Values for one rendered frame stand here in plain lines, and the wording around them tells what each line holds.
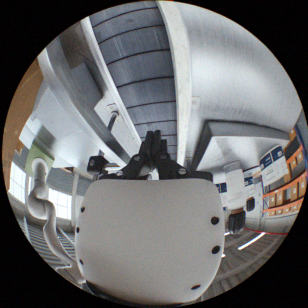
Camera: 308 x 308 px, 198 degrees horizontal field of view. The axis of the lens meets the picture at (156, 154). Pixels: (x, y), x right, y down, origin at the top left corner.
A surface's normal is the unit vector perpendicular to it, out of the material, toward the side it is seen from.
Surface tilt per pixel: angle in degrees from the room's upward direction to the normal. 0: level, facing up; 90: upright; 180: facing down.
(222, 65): 0
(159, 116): 0
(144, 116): 0
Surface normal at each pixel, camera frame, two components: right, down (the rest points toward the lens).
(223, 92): -0.01, 0.88
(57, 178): 0.96, -0.11
